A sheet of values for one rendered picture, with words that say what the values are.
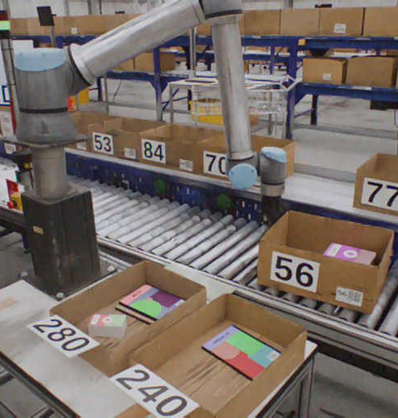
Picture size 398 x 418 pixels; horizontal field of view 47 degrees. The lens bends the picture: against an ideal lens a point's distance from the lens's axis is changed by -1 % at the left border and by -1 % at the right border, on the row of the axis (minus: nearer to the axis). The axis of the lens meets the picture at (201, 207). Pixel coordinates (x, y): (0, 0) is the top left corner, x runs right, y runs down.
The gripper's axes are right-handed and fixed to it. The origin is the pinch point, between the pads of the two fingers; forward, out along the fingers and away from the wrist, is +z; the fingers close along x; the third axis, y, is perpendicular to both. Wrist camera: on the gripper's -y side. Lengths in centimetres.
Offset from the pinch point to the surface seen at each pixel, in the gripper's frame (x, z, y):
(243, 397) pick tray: 33, -3, 79
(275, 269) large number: 13.1, -2.2, 24.1
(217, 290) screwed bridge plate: -2.5, 5.0, 35.9
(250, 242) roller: -11.9, 6.1, -3.9
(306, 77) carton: -183, -4, -458
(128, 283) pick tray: -26, 1, 55
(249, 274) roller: 0.8, 5.8, 19.8
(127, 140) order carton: -104, -20, -29
